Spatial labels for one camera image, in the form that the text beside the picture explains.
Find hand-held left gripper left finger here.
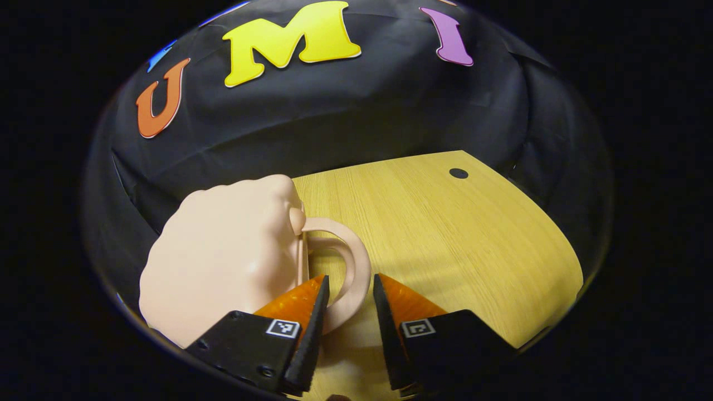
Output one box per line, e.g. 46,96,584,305
185,274,330,397

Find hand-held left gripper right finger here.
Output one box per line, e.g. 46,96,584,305
372,273,516,397

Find beige pink suitcase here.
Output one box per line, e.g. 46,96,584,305
139,174,372,349

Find black backdrop cloth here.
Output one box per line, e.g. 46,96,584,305
84,0,613,312

